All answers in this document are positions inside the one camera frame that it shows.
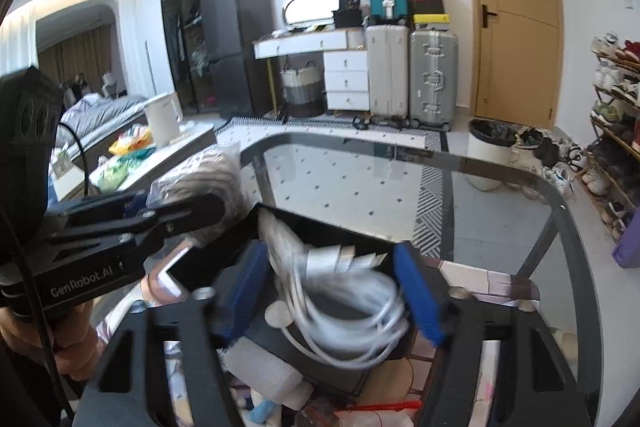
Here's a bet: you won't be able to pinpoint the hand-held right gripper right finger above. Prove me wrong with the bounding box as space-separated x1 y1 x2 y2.
394 240 601 427

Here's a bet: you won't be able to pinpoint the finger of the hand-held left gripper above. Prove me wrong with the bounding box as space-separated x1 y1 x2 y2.
50 194 227 254
47 191 152 230

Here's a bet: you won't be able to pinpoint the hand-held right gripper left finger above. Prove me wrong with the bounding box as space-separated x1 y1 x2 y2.
75 239 273 427

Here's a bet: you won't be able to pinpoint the bagged beige strap roll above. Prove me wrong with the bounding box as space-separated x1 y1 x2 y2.
145 144 247 248

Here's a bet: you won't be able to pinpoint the white cable bundle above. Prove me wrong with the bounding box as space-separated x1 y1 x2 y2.
257 207 412 368

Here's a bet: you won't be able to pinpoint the white foam piece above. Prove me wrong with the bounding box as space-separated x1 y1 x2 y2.
222 336 313 411

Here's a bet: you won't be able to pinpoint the black cardboard box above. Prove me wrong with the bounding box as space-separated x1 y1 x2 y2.
169 202 417 408

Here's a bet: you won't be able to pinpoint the clear zip bag red seal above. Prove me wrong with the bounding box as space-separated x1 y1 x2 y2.
295 399 426 427

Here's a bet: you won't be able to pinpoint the blue white plush toy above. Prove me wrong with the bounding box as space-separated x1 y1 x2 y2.
247 399 279 426

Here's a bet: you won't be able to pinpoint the person's left hand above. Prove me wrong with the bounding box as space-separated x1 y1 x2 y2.
0 298 97 375

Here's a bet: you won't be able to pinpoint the green snack bag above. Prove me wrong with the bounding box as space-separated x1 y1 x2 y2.
97 154 151 194

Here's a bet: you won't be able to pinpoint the side cabinet white top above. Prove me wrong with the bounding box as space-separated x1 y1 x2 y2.
50 124 219 204

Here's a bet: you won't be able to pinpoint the printed table mat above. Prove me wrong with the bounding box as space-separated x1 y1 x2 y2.
95 256 591 427

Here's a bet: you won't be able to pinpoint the bed with grey bedding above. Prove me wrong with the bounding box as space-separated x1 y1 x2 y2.
55 94 151 148

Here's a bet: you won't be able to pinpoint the yellow snack bag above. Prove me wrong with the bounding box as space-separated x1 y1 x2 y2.
109 124 154 156

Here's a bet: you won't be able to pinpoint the brown curtain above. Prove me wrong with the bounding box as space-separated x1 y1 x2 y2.
39 27 117 96

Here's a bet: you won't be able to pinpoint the white countertop appliance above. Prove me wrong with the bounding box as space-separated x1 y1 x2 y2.
144 91 184 148

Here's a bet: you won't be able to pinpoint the white trash bin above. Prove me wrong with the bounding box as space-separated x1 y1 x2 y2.
467 118 519 192

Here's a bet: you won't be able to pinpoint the patterned floor rug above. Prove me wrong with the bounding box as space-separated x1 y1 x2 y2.
215 115 454 260

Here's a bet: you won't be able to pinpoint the woven laundry basket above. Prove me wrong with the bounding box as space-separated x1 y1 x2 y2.
279 61 327 118

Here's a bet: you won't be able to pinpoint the dark grey fridge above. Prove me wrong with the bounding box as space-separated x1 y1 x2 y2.
199 0 275 118

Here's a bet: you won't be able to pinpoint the pile of floor shoes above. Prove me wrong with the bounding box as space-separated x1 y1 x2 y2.
515 127 592 198

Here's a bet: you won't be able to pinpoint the dark glass wardrobe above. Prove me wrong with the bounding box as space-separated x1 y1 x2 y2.
159 0 231 118

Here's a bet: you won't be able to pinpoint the white dresser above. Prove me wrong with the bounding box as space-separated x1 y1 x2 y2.
252 28 371 112

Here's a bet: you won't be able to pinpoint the purple bag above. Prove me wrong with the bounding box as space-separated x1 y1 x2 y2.
612 202 640 271

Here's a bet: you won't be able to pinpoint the silver suitcase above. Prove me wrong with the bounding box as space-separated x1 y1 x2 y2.
407 29 460 130

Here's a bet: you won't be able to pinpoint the white suitcase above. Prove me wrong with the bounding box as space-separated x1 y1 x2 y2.
365 23 412 126

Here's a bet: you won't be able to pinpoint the rows of shoes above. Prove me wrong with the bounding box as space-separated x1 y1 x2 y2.
585 34 640 238

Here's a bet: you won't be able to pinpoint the black bag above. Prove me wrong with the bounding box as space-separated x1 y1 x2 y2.
332 0 364 29

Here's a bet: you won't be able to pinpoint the wooden door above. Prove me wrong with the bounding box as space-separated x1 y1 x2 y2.
459 0 564 128

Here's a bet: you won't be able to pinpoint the wooden shoe rack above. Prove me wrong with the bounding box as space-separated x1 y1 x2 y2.
582 34 640 239

